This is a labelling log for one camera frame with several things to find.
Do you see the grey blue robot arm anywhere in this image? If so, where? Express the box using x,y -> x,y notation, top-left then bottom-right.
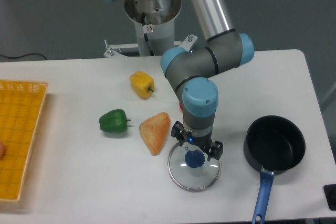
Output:
107,0 -> 254,159

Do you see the yellow bell pepper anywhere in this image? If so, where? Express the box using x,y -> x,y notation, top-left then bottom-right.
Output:
129,71 -> 155,100

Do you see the black saucepan blue handle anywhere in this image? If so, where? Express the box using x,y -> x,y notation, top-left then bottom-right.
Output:
243,115 -> 306,223

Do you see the black cable on floor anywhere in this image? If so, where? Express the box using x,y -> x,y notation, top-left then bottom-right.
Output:
0,52 -> 48,60

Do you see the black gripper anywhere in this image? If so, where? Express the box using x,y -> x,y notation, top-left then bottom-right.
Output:
171,121 -> 223,161

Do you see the glass lid blue knob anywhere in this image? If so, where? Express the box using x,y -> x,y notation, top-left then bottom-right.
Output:
167,143 -> 222,192

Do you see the green bell pepper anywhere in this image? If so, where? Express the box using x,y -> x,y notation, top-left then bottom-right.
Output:
99,109 -> 131,133

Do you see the yellow woven basket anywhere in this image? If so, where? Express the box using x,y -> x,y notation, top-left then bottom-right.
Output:
1,80 -> 48,202

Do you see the black device at table edge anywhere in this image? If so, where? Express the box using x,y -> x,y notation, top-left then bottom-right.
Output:
323,184 -> 336,211

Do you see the triangular bread pastry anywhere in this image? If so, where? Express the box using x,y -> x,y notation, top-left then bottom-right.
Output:
139,112 -> 171,156

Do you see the black cable on pedestal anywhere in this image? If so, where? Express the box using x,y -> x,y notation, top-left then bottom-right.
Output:
141,12 -> 155,57

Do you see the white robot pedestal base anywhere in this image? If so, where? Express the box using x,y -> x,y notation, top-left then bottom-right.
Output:
103,0 -> 198,59

